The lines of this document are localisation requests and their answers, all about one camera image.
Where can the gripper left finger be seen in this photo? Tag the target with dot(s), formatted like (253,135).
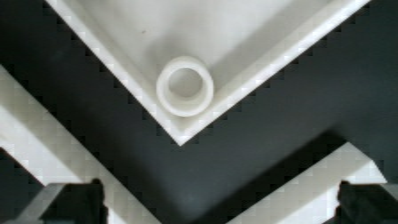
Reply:
(67,204)

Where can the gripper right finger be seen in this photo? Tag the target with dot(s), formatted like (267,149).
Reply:
(369,203)

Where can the white square tabletop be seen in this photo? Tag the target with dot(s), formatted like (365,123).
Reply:
(194,50)

